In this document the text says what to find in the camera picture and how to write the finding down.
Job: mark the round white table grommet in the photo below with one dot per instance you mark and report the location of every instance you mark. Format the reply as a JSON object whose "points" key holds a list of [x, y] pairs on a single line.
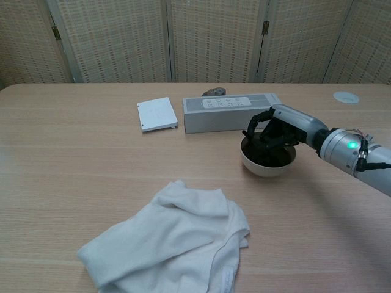
{"points": [[345, 97]]}

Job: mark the black plastic spoon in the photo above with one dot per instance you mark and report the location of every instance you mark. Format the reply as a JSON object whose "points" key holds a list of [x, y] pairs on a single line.
{"points": [[247, 134]]}

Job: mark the small grey brown gadget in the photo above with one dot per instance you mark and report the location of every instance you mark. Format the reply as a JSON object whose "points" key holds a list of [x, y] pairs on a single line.
{"points": [[214, 91]]}

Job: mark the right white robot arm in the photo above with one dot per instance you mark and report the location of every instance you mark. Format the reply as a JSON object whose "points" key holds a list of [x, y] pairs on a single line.
{"points": [[339, 149]]}

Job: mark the flat white box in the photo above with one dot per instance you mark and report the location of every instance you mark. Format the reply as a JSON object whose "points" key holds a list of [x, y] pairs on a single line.
{"points": [[157, 114]]}

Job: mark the bamboo folding screen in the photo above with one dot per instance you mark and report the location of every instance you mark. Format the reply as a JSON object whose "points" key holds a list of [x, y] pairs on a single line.
{"points": [[214, 39]]}

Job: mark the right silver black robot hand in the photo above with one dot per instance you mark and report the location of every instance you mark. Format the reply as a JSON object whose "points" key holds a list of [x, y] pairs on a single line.
{"points": [[296, 120]]}

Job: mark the white crumpled towel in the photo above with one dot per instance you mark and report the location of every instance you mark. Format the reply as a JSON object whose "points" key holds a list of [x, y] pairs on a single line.
{"points": [[171, 232]]}

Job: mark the grey power strip box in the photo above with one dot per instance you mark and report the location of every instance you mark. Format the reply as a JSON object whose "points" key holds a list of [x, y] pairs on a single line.
{"points": [[214, 122]]}

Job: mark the white cup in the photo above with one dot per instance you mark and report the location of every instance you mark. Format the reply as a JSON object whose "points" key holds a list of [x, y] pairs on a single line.
{"points": [[265, 169]]}

